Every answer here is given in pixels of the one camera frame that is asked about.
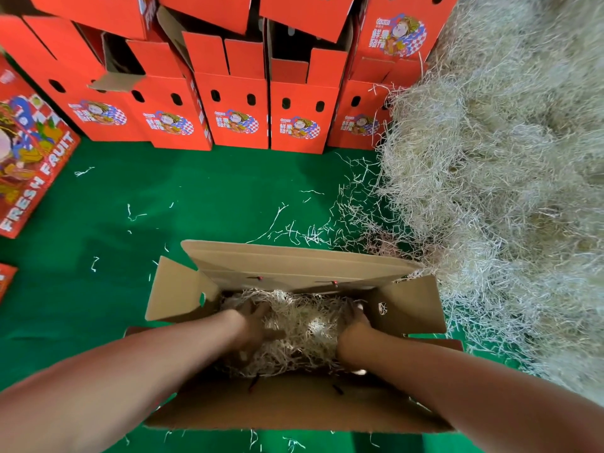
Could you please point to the group of red boxes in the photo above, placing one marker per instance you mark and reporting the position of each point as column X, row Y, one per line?
column 33, row 155

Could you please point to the red cardboard box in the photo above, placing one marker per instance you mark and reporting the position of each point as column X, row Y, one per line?
column 302, row 122
column 170, row 118
column 85, row 108
column 94, row 14
column 302, row 264
column 401, row 37
column 234, row 118
column 357, row 122
column 307, row 14
column 209, row 9

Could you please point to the person's left forearm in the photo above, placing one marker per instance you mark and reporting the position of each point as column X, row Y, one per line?
column 104, row 391

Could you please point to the person's left hand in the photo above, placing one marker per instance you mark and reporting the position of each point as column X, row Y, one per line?
column 243, row 330

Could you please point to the person's right hand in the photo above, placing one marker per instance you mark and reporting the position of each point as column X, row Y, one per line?
column 354, row 339

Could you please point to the small straw filler clump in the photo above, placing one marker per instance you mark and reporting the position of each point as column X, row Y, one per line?
column 302, row 330

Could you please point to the person's right forearm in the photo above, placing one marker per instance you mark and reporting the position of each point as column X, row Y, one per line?
column 491, row 396

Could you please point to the pile of wood wool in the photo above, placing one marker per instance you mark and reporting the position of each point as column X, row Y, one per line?
column 500, row 155

